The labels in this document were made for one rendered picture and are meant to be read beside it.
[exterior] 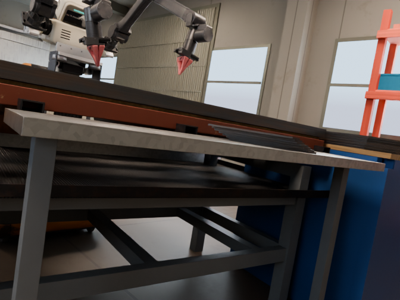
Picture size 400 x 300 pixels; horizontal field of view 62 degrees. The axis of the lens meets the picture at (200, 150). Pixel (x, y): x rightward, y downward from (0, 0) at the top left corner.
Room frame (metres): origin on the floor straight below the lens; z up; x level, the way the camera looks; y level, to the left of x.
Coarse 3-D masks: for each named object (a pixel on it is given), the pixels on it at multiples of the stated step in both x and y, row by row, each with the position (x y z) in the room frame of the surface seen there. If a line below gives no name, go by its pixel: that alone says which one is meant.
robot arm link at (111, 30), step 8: (144, 0) 1.80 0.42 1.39; (152, 0) 1.73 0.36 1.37; (136, 8) 1.84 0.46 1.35; (144, 8) 1.85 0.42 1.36; (128, 16) 1.89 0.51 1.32; (136, 16) 1.88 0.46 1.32; (120, 24) 1.93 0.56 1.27; (128, 24) 1.92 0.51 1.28; (112, 32) 1.94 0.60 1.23; (128, 32) 1.97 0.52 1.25
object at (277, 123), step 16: (0, 64) 0.76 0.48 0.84; (16, 64) 0.78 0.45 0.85; (16, 80) 0.79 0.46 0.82; (32, 80) 0.80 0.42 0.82; (48, 80) 0.82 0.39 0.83; (64, 80) 0.84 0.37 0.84; (80, 80) 0.86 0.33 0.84; (96, 80) 0.89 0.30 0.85; (112, 96) 0.92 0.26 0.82; (128, 96) 0.95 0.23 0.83; (144, 96) 0.97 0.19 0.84; (160, 96) 1.01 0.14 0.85; (192, 112) 1.08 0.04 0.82; (208, 112) 1.12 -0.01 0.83; (224, 112) 1.16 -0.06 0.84; (240, 112) 1.21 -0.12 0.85; (272, 128) 1.32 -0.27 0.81; (288, 128) 1.37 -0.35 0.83; (304, 128) 1.43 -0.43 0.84
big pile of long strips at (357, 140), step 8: (328, 136) 1.58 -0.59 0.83; (336, 136) 1.53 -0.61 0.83; (344, 136) 1.50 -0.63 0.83; (352, 136) 1.47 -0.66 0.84; (360, 136) 1.44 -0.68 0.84; (368, 136) 1.41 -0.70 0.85; (336, 144) 1.55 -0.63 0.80; (344, 144) 1.50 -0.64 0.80; (352, 144) 1.47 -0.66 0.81; (360, 144) 1.44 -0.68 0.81; (368, 144) 1.42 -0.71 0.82; (376, 144) 1.42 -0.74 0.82; (384, 144) 1.41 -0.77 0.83; (392, 144) 1.40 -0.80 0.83; (392, 152) 1.41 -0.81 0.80
